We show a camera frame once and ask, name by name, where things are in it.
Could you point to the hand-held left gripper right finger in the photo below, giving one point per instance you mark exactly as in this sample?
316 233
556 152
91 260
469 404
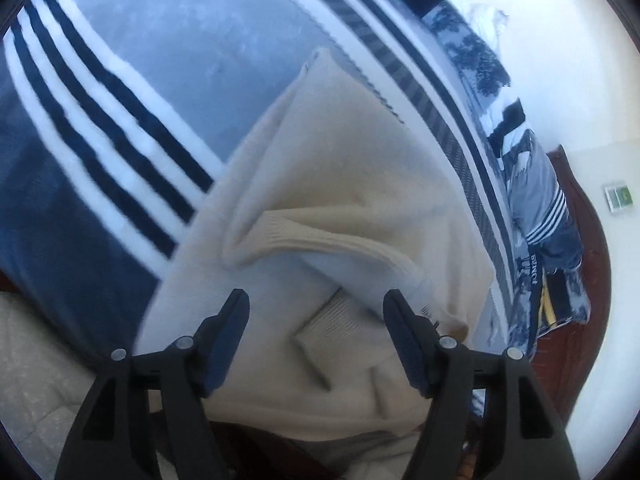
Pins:
406 345

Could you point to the blue floral pillow yellow stripe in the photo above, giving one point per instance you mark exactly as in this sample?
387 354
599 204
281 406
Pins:
555 300

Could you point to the cream knit sweater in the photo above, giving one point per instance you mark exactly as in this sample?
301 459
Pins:
325 185

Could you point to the white wall panel green screen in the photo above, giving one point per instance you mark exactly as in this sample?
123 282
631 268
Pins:
617 197

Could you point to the bed with blue striped sheet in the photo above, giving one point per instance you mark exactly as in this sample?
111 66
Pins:
175 35

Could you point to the white duvet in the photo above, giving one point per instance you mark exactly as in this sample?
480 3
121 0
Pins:
487 17

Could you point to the grey striped garment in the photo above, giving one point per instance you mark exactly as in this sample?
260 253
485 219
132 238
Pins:
537 195

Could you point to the blue floral quilt yellow stripe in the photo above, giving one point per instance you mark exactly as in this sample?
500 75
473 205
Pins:
465 50

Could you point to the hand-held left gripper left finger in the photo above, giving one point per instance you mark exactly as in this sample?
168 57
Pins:
227 345

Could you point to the person's white quilted pants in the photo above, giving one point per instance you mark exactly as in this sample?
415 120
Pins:
40 385

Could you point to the dark wooden headboard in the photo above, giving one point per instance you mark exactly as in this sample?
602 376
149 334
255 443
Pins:
595 260

